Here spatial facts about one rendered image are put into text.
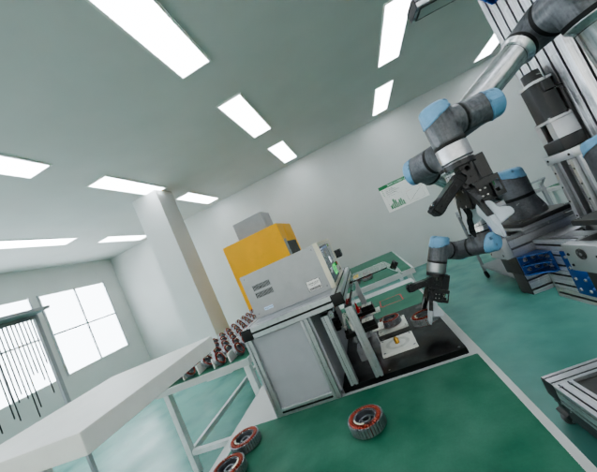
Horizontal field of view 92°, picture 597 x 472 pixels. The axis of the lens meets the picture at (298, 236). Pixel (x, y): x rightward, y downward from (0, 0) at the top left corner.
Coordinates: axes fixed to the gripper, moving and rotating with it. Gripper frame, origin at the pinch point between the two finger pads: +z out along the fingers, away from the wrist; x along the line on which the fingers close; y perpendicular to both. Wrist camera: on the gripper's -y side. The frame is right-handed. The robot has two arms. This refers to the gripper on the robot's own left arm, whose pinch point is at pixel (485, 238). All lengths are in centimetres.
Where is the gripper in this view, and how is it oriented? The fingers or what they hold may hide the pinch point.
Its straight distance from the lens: 84.2
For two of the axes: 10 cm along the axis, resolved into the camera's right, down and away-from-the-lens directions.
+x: 1.4, 0.0, 9.9
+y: 9.0, -4.2, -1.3
